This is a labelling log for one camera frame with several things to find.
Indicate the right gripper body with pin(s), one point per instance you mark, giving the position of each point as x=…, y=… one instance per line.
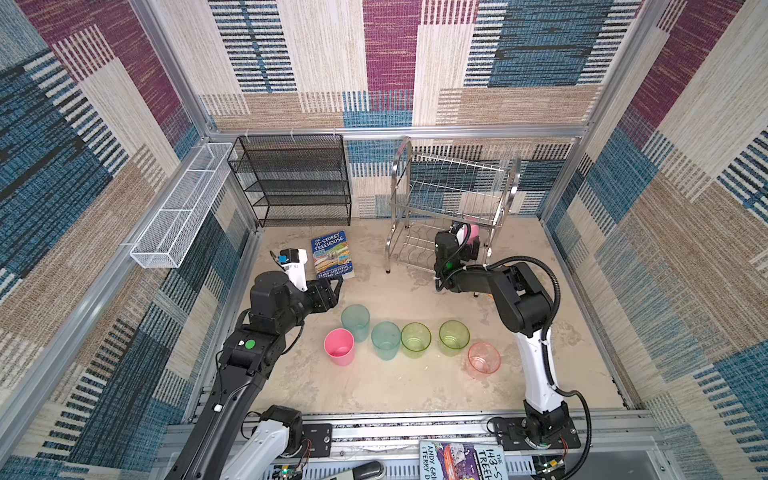
x=466, y=253

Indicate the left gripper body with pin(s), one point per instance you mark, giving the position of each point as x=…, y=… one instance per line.
x=315, y=303

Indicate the teal cup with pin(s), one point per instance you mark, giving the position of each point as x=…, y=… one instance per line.
x=356, y=319
x=386, y=338

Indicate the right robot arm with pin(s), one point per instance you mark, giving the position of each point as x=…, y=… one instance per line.
x=527, y=297

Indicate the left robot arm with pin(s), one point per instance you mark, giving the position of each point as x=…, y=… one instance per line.
x=248, y=358

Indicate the silver metal dish rack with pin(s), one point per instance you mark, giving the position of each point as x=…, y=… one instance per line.
x=431, y=189

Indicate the blue treehouse book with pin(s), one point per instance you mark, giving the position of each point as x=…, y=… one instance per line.
x=331, y=256

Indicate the pink cup front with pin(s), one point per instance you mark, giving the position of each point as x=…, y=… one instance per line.
x=339, y=345

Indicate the green cup right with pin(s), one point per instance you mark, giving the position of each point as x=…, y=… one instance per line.
x=454, y=337

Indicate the green cup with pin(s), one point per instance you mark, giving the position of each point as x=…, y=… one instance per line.
x=416, y=338
x=454, y=337

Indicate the green cup left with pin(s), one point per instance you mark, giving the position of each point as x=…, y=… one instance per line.
x=416, y=338

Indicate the clear pink cup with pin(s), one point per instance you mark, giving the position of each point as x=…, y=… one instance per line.
x=483, y=359

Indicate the black mesh shelf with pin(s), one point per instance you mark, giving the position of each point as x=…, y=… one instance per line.
x=294, y=180

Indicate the purple treehouse book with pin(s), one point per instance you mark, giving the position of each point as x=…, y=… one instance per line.
x=461, y=461

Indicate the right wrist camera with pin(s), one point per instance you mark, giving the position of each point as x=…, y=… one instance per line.
x=460, y=231

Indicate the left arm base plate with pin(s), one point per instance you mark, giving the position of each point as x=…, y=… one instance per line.
x=315, y=442

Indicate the white wire wall basket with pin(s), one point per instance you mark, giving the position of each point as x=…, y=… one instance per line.
x=169, y=236

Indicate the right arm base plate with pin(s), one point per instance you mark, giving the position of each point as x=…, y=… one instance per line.
x=518, y=434

